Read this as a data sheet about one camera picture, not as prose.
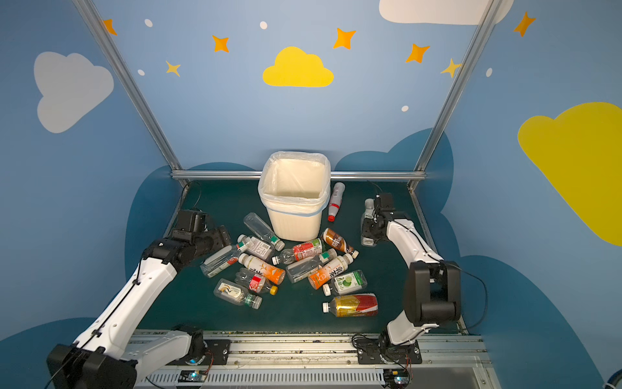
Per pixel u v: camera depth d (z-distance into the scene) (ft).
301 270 2.98
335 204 3.48
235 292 2.68
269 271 2.84
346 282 2.82
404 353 2.42
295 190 3.42
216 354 2.41
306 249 3.05
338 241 3.14
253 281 2.75
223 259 3.11
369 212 3.25
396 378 2.35
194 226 1.96
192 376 2.35
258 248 3.07
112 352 1.28
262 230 3.31
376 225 2.22
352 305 2.57
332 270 2.89
